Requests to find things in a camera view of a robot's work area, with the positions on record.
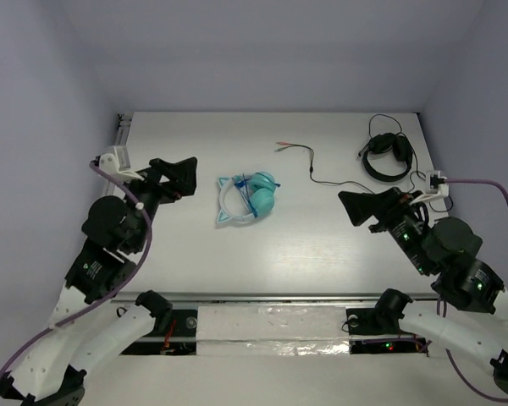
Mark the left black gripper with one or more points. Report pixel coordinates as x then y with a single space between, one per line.
157 182

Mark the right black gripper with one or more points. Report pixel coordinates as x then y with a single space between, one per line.
394 200

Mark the teal cat-ear headphones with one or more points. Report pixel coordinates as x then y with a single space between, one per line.
256 190

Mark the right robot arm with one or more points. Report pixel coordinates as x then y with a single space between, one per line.
472 317

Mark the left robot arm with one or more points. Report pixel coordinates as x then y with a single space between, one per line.
52 368

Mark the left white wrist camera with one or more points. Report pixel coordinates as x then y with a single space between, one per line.
115 162

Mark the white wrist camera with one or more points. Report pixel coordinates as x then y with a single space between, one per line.
435 188
115 162

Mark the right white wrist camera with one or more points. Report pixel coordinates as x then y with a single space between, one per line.
435 188

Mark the left aluminium side rail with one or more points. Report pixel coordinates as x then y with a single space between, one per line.
124 124

